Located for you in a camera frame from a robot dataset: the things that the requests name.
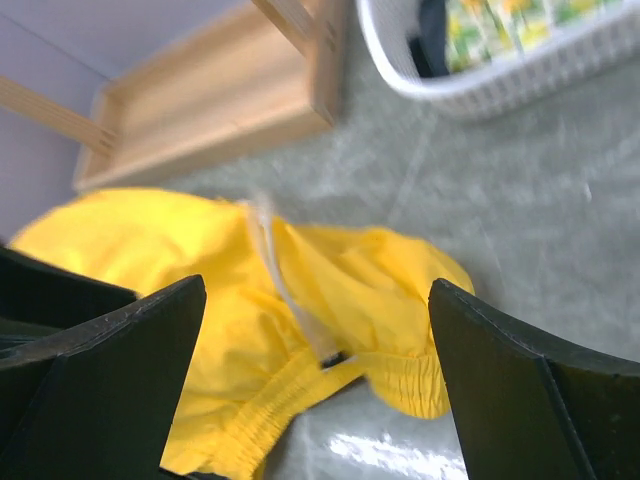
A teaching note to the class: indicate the yellow shorts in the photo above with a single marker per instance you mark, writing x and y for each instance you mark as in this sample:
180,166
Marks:
293,314

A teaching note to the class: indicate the white perforated plastic basket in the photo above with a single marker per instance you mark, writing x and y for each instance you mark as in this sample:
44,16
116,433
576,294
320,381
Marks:
497,87

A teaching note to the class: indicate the lemon print cloth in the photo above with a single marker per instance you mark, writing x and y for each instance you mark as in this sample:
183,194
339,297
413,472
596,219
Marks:
480,32

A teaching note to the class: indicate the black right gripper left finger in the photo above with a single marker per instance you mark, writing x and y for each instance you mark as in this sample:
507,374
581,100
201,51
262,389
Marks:
97,401

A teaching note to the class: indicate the dark navy folded cloth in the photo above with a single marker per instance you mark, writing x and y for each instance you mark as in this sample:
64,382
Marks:
428,46

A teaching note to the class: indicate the wooden hanger rack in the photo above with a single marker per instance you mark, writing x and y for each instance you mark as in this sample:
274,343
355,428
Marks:
264,76

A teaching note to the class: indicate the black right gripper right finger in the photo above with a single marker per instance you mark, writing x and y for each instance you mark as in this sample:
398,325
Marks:
528,404

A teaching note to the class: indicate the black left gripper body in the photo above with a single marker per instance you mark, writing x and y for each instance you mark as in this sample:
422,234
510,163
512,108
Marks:
38,299

